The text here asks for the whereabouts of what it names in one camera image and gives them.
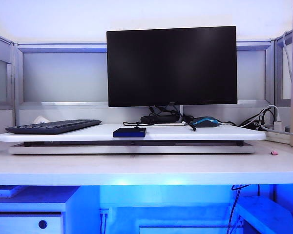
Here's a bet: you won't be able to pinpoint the black portable hard drive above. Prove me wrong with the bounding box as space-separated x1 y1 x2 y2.
112 127 147 138

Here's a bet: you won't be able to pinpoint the black power adapter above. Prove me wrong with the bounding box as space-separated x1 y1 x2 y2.
140 116 179 123

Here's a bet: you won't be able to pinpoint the white riser base board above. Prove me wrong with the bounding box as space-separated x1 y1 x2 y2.
8 145 256 155

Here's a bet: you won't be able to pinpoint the silver monitor stand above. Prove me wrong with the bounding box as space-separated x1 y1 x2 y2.
146 105 188 126

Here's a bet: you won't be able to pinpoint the white desk riser board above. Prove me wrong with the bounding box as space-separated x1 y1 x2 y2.
0 123 267 142

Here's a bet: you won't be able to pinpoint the black computer monitor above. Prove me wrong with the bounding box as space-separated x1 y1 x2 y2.
106 26 238 107

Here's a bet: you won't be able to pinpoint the blue black computer mouse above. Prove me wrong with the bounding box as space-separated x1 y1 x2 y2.
190 116 219 128

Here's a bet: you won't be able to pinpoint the wide frosted partition panel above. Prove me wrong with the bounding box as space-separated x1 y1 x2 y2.
14 42 275 105

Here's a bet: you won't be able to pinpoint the black keyboard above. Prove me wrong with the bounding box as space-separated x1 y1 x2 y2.
5 119 102 135

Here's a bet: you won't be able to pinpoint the white power strip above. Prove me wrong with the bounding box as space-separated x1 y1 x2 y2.
266 130 291 144

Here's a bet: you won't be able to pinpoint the white drawer cabinet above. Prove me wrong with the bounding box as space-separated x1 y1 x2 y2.
0 185 101 234

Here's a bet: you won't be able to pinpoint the white flat board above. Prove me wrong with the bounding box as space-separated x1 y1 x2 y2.
0 186 24 198

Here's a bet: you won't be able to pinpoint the black monitor cables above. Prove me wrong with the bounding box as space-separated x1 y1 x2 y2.
147 106 184 117

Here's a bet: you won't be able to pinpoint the black mouse cable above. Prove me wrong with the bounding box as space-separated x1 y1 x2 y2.
217 121 245 127

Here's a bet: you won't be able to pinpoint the white wall outlet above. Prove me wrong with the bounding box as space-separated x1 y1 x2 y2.
99 208 111 220

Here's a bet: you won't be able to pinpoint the black cable bundle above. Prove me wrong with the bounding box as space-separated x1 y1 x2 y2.
239 107 276 130

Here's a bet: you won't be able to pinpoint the black hanging cable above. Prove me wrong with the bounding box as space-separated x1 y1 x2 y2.
228 184 252 234

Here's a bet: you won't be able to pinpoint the white charger cable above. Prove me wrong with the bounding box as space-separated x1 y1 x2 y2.
266 104 281 122

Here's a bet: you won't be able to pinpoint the thin white cable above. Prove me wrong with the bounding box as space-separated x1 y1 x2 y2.
282 31 293 98

